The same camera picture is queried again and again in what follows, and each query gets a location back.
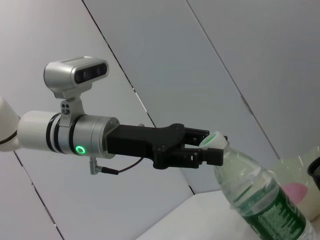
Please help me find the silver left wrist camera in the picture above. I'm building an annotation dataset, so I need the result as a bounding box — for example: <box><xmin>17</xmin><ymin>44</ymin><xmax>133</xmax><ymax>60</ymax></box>
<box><xmin>43</xmin><ymin>56</ymin><xmax>110</xmax><ymax>126</ymax></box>

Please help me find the left wrist cable with connector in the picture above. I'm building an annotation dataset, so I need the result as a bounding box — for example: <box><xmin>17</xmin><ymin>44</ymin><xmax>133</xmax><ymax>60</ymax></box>
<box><xmin>88</xmin><ymin>156</ymin><xmax>146</xmax><ymax>176</ymax></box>

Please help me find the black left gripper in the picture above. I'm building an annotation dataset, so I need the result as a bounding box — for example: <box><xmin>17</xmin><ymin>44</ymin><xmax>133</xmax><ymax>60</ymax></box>
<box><xmin>106</xmin><ymin>122</ymin><xmax>228</xmax><ymax>170</ymax></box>

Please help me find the clear water bottle green label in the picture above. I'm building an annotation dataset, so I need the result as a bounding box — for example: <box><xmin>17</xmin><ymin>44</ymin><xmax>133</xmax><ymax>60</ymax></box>
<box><xmin>199</xmin><ymin>131</ymin><xmax>320</xmax><ymax>240</ymax></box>

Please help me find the translucent green fruit bowl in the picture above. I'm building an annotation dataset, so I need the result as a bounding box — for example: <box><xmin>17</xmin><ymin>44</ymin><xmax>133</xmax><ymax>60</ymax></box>
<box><xmin>271</xmin><ymin>147</ymin><xmax>320</xmax><ymax>222</ymax></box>

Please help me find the pink toy peach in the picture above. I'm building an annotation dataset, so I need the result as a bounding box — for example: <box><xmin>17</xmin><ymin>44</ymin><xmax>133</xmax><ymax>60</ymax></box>
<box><xmin>282</xmin><ymin>182</ymin><xmax>310</xmax><ymax>205</ymax></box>

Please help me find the black mesh pen holder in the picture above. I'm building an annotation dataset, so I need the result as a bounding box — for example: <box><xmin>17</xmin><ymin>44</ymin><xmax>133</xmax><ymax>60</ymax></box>
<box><xmin>306</xmin><ymin>156</ymin><xmax>320</xmax><ymax>191</ymax></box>

